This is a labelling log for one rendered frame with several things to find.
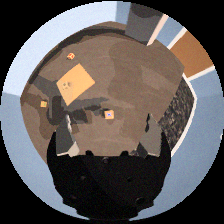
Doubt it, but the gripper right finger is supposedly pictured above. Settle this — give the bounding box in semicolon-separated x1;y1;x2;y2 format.
136;114;171;188

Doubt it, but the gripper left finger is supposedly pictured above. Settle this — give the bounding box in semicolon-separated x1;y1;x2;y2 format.
47;114;80;186

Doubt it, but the orange square mat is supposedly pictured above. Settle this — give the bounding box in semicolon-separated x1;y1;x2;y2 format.
56;64;95;106

